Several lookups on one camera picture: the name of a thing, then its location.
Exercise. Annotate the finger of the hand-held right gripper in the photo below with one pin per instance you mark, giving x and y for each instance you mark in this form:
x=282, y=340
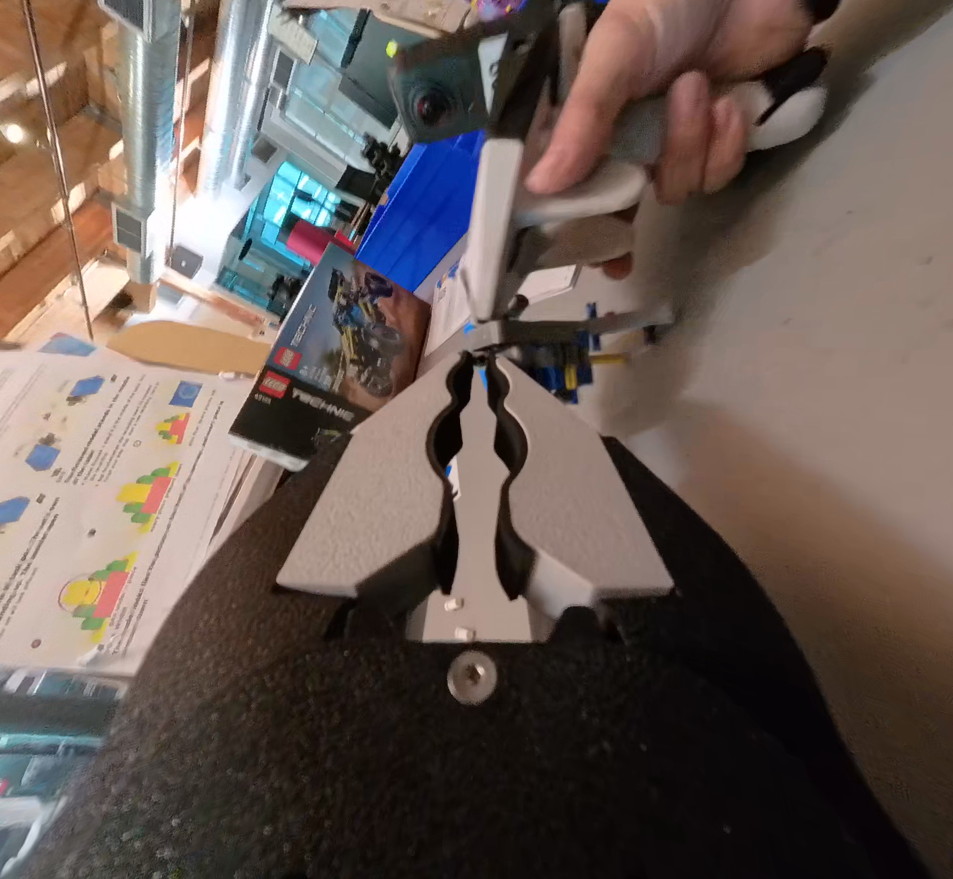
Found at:
x=495, y=223

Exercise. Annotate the folded paper leaflet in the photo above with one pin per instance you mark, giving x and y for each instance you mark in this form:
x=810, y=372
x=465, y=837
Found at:
x=450, y=313

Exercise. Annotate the lego instruction booklet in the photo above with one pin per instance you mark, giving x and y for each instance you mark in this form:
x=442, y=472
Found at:
x=555, y=283

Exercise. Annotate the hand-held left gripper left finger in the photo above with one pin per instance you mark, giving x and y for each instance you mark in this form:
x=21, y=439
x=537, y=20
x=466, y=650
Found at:
x=365, y=506

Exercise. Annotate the magenta padded seat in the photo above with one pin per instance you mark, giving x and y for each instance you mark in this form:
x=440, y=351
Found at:
x=316, y=240

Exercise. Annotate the lego set cardboard box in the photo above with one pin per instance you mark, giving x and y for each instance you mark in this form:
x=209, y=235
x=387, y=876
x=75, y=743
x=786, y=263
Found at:
x=350, y=343

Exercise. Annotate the printed instruction sheet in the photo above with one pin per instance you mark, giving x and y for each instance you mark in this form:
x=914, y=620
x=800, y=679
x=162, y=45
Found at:
x=112, y=484

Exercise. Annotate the blue grey lego sub-assembly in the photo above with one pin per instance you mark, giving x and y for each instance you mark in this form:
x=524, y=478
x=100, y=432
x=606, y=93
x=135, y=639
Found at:
x=551, y=328

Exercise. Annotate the silver ventilation duct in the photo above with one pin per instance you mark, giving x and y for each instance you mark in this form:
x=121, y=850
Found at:
x=246, y=37
x=145, y=112

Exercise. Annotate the person's right hand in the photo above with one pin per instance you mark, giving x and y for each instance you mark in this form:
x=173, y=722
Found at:
x=685, y=15

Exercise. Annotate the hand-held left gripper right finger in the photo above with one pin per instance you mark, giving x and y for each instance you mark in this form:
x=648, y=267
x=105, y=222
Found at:
x=588, y=514

